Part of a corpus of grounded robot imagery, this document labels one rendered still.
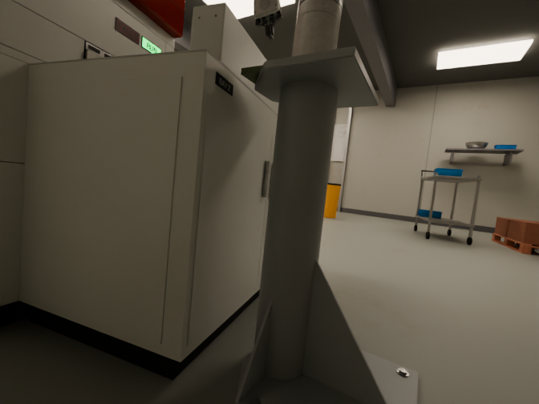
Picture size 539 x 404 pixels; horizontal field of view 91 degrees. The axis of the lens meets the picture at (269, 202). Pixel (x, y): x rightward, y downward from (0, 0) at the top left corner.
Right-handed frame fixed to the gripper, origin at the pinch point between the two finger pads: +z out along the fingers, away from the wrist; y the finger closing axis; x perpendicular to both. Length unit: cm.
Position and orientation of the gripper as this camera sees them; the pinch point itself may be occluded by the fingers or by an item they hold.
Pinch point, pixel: (269, 32)
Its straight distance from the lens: 121.3
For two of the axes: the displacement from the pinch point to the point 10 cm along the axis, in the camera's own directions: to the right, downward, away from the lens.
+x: 3.3, -0.3, 9.4
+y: 9.4, -0.9, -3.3
